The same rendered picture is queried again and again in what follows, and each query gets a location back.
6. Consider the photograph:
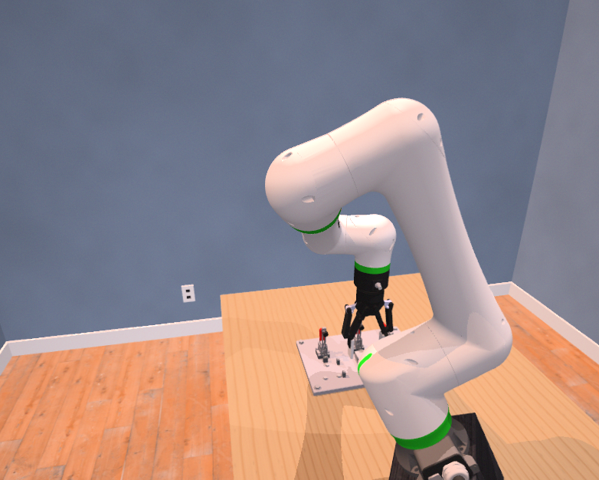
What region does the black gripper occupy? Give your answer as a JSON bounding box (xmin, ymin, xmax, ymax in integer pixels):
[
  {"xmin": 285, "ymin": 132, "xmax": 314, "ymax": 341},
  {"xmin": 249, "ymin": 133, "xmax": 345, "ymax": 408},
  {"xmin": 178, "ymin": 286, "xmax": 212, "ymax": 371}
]
[{"xmin": 341, "ymin": 287, "xmax": 394, "ymax": 359}]

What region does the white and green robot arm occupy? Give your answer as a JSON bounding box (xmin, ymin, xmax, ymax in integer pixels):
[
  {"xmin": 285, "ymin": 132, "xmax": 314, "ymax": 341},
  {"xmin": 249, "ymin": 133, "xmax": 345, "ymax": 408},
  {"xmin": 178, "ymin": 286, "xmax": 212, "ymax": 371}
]
[{"xmin": 265, "ymin": 98, "xmax": 512, "ymax": 480}]

